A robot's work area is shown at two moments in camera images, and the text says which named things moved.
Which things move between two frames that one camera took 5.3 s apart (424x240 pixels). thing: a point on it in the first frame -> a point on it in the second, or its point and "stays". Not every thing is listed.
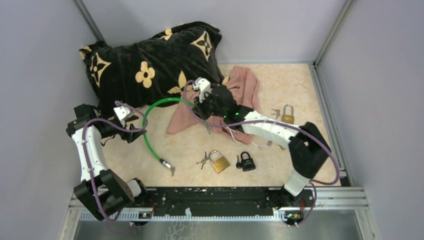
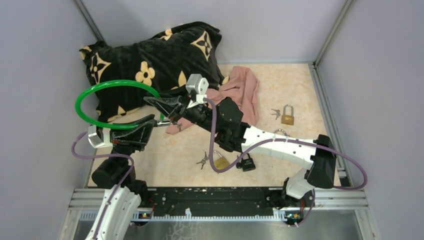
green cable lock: [165, 164] -> [78, 101]
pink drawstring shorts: [245, 83] stays
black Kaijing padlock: [247, 164] stays
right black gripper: [199, 106] -> [173, 106]
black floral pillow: [165, 64] stays
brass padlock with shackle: [221, 164] stays
